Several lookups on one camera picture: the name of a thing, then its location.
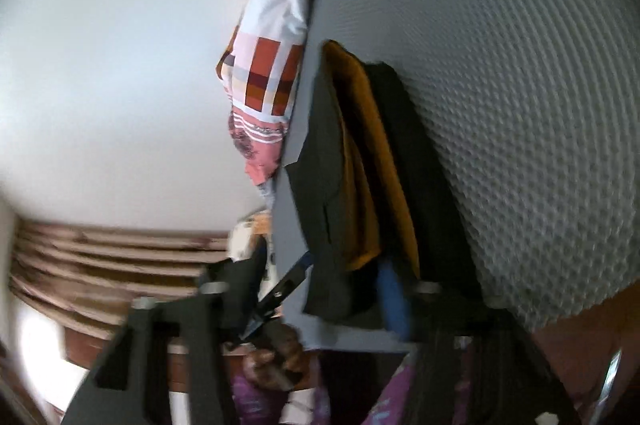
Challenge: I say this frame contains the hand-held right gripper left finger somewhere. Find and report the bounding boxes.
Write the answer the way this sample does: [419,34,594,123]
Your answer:
[62,250,267,425]

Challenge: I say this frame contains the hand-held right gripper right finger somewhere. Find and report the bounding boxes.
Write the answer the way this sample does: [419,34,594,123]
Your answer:
[377,262,581,425]

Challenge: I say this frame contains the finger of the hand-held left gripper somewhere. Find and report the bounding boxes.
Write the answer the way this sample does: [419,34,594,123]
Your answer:
[239,252,313,342]

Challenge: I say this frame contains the black and orange pants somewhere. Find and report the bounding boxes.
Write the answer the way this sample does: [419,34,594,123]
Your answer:
[282,40,483,323]

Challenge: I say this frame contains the person's left hand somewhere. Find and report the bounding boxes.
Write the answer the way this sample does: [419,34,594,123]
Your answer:
[244,324,307,392]

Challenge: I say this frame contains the floral white orange cushion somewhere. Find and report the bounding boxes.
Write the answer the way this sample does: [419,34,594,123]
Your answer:
[227,210,276,262]

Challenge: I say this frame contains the grey white crumpled cloth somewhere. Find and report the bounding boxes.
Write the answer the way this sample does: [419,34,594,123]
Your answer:
[257,179,277,212]

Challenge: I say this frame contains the purple printed bed sheet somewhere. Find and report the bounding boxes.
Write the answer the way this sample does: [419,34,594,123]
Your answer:
[225,347,426,425]

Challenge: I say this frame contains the ribbed brown wooden headboard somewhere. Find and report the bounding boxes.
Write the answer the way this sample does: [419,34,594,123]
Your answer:
[7,219,236,312]

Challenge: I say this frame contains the orange brown mattress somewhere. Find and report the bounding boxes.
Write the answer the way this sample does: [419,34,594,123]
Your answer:
[527,287,640,411]

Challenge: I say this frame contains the checked pink pillow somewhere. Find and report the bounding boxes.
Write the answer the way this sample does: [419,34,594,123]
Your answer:
[216,0,338,186]

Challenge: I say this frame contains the grey textured mat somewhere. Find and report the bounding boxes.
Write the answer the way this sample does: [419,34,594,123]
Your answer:
[272,0,640,352]

